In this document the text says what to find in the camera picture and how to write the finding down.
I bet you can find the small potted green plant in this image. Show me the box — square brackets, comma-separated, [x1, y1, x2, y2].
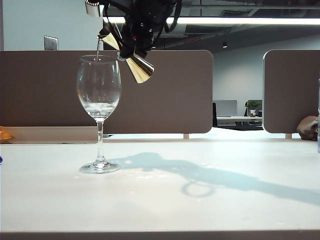
[244, 100, 261, 118]

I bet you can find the gold double-cone jigger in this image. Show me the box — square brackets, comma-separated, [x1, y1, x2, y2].
[96, 23, 155, 85]

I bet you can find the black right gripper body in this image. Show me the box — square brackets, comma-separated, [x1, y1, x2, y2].
[109, 0, 177, 36]

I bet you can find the grey wall outlet plate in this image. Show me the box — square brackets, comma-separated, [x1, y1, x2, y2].
[43, 35, 59, 52]

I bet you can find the orange object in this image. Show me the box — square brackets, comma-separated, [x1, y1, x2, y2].
[0, 126, 13, 144]

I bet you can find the brown lumpy object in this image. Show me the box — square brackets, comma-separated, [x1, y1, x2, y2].
[296, 115, 320, 141]

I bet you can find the thin black camera cable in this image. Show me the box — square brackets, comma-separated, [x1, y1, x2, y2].
[102, 2, 123, 45]

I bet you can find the white ceiling light strip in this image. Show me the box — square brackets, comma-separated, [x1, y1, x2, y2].
[102, 16, 320, 26]

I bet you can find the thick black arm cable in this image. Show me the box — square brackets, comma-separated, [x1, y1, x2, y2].
[163, 0, 183, 33]

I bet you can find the grey background divider panel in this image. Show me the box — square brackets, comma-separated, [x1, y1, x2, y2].
[215, 99, 238, 118]

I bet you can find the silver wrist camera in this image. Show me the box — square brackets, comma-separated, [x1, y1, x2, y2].
[84, 0, 101, 18]

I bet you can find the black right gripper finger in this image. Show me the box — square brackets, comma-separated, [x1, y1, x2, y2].
[136, 27, 154, 58]
[117, 23, 141, 61]

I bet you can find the white background desk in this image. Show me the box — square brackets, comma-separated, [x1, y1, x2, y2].
[216, 116, 263, 127]

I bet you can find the clear wine glass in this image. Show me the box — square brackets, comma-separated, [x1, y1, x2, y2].
[76, 54, 123, 175]

